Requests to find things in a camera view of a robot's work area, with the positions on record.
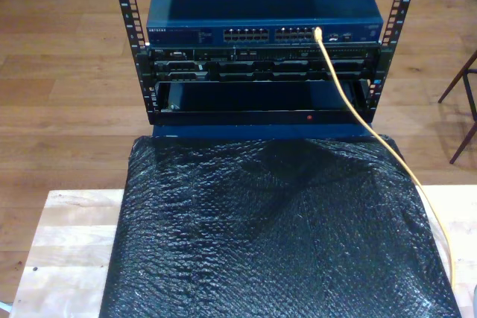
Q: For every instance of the black metal rack frame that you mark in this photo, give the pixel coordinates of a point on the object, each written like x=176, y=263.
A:
x=126, y=5

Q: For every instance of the black rack shelf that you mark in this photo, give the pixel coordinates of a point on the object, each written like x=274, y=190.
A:
x=223, y=117

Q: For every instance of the wooden chair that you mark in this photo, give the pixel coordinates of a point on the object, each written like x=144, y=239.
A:
x=457, y=155

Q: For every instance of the blue metal box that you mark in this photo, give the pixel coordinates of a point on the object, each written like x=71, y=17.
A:
x=223, y=132

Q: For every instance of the black bubble mat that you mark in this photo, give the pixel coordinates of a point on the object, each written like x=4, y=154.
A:
x=223, y=240

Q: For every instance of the black rack server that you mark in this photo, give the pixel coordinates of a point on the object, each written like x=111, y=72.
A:
x=242, y=66

